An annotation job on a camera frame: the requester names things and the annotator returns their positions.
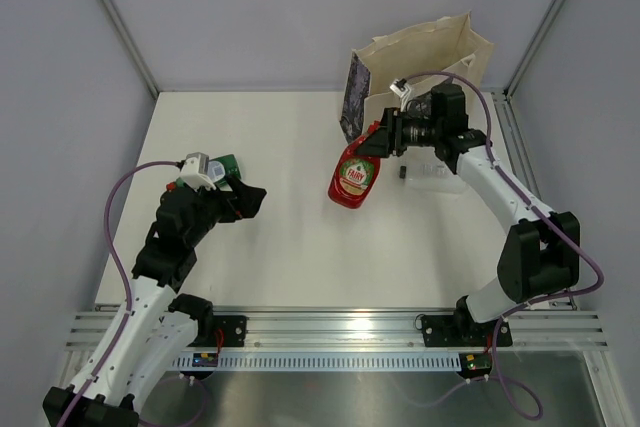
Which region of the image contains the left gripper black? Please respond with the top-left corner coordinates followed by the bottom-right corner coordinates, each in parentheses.
top-left (185, 173), bottom-right (265, 248)

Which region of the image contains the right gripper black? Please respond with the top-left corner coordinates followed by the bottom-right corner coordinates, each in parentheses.
top-left (354, 107), bottom-right (443, 159)

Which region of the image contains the green bottle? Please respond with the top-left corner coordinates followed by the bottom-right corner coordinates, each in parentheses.
top-left (207, 154), bottom-right (241, 188)

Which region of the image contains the red Fairy dish soap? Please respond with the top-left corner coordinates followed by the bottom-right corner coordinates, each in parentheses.
top-left (328, 121), bottom-right (381, 209)

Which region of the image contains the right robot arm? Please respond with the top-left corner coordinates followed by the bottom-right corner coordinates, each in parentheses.
top-left (356, 80), bottom-right (580, 344)

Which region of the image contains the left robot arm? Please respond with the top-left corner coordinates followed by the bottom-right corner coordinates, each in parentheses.
top-left (43, 176), bottom-right (267, 426)

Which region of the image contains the canvas tote bag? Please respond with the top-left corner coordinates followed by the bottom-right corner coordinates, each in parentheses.
top-left (339, 13), bottom-right (494, 143)

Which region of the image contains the clear flat bottle black cap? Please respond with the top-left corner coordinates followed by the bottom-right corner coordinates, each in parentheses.
top-left (399, 162), bottom-right (467, 194)

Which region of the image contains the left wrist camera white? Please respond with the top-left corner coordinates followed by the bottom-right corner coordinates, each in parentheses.
top-left (178, 152), bottom-right (215, 191)

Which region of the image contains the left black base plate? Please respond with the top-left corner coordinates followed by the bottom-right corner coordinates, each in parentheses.
top-left (192, 314), bottom-right (247, 348)

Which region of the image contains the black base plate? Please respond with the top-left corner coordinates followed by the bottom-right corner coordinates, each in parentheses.
top-left (414, 313), bottom-right (513, 348)
top-left (192, 314), bottom-right (247, 348)

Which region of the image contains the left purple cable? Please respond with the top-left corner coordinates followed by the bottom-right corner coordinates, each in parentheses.
top-left (54, 160), bottom-right (211, 427)

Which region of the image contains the white slotted cable duct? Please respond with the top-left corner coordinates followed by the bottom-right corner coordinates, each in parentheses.
top-left (168, 352), bottom-right (462, 372)

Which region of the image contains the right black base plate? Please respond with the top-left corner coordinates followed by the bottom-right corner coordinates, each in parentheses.
top-left (414, 313), bottom-right (513, 348)

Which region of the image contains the aluminium front rail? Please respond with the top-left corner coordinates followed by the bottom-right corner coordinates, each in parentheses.
top-left (64, 309), bottom-right (611, 353)

